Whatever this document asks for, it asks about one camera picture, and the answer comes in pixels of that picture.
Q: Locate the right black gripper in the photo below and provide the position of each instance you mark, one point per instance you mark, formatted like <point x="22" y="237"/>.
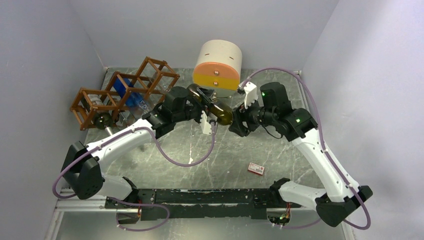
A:
<point x="240" y="114"/>

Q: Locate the small red white box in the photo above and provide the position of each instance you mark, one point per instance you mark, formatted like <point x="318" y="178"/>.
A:
<point x="256" y="169"/>

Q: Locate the clear bottle black gold label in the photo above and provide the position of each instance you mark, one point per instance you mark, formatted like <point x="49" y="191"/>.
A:
<point x="125" y="119"/>

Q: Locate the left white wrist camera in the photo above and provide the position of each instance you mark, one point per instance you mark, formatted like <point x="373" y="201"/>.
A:
<point x="208" y="123"/>

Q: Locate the cylindrical drawer cabinet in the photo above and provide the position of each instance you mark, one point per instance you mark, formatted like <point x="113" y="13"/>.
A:
<point x="218" y="67"/>

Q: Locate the black base frame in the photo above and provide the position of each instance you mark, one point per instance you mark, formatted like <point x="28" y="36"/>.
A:
<point x="156" y="204"/>

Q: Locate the aluminium rail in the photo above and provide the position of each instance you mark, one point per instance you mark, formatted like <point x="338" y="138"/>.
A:
<point x="95" y="204"/>

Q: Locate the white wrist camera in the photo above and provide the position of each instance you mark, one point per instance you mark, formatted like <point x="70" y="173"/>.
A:
<point x="208" y="123"/>
<point x="250" y="91"/>

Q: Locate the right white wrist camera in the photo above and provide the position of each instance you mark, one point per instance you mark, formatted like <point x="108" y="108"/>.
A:
<point x="250" y="91"/>

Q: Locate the olive green wine bottle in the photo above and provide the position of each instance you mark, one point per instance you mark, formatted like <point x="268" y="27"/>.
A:
<point x="222" y="111"/>

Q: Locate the dark brown wine bottle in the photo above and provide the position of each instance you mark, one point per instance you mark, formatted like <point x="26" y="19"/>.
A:
<point x="102" y="119"/>

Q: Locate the brown wooden wine rack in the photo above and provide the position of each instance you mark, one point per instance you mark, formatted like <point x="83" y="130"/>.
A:
<point x="142" y="81"/>

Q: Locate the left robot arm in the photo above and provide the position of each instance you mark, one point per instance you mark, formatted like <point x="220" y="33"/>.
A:
<point x="84" y="167"/>

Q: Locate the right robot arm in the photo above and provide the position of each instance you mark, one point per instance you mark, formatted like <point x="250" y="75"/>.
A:
<point x="269" y="105"/>

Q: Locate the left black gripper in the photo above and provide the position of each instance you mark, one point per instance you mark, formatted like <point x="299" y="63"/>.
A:
<point x="206" y="94"/>

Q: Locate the tall blue glass bottle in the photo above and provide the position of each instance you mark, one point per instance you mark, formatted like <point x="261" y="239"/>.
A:
<point x="135" y="99"/>

